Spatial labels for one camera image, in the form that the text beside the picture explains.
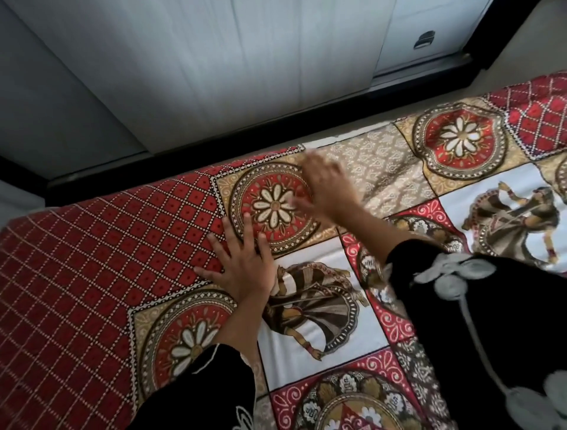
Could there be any person's left hand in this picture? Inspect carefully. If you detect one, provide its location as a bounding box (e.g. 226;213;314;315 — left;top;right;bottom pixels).
193;212;278;307

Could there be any person's right hand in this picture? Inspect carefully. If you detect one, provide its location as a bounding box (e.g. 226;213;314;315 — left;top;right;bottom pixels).
290;150;362;222

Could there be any red patterned bedsheet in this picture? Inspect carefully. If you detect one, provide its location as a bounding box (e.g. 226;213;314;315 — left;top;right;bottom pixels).
0;70;567;430

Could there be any person's left forearm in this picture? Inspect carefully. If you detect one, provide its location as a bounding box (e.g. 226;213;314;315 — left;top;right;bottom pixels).
212;294;272;360

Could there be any person's right forearm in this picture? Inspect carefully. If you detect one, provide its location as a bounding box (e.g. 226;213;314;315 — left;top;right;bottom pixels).
336;208;428;266

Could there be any black floral blouse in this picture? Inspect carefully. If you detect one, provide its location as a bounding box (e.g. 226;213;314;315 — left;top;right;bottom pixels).
128;239;567;430

